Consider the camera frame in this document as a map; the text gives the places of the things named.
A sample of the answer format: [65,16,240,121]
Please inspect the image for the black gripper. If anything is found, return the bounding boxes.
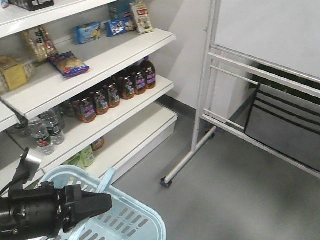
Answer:
[7,182,113,238]

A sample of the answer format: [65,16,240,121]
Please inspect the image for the light blue plastic basket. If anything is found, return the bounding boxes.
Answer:
[41,165,167,240]

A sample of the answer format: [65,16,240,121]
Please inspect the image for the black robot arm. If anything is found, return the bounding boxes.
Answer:
[0,182,113,240]

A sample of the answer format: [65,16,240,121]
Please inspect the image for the white metal shelf unit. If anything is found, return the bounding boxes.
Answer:
[0,0,178,179]

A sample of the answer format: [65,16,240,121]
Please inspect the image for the blue white snack bag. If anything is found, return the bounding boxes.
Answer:
[47,51,90,78]

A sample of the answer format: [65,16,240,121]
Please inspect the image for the blue cookie package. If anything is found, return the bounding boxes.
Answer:
[73,21,102,45]

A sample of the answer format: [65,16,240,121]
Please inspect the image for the white rolling whiteboard stand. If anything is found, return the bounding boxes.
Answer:
[160,0,320,188]

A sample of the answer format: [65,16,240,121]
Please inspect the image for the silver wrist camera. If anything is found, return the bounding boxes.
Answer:
[13,147,44,184]

